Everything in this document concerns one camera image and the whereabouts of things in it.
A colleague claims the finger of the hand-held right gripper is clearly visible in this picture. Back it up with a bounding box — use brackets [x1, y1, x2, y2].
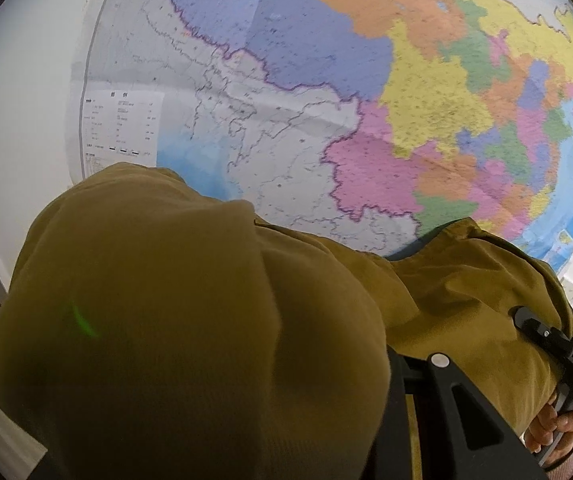
[509, 305, 573, 362]

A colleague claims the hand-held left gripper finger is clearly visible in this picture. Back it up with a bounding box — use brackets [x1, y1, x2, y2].
[367, 351, 550, 480]

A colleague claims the olive brown jacket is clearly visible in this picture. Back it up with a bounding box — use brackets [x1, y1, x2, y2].
[0, 162, 573, 480]

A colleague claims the person's right forearm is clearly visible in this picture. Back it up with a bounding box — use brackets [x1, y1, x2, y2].
[544, 447, 573, 480]

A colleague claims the person's right hand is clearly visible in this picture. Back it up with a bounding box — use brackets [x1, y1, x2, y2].
[523, 402, 573, 467]

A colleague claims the colourful wall map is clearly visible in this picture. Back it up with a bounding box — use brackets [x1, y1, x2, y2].
[69, 0, 573, 282]

